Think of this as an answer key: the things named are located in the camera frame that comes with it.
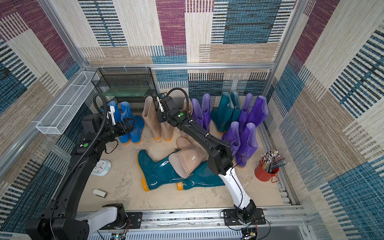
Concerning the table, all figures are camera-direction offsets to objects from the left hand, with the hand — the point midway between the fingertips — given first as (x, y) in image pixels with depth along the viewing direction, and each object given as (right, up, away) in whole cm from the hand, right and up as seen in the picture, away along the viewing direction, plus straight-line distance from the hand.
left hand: (130, 121), depth 75 cm
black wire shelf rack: (-14, +26, +32) cm, 44 cm away
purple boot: (+38, +5, +9) cm, 40 cm away
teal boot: (+49, +4, +25) cm, 55 cm away
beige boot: (+7, +4, +11) cm, 13 cm away
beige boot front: (+14, -5, +21) cm, 26 cm away
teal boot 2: (+10, -29, +11) cm, 33 cm away
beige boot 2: (+30, -18, +4) cm, 35 cm away
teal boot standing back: (+56, +13, +15) cm, 59 cm away
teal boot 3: (+36, -29, +8) cm, 47 cm away
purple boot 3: (+57, -11, -5) cm, 58 cm away
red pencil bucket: (+68, -28, +4) cm, 74 cm away
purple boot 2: (+60, +3, +14) cm, 62 cm away
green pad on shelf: (-10, +19, +20) cm, 29 cm away
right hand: (+14, +5, +15) cm, 21 cm away
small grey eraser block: (-17, -37, +4) cm, 41 cm away
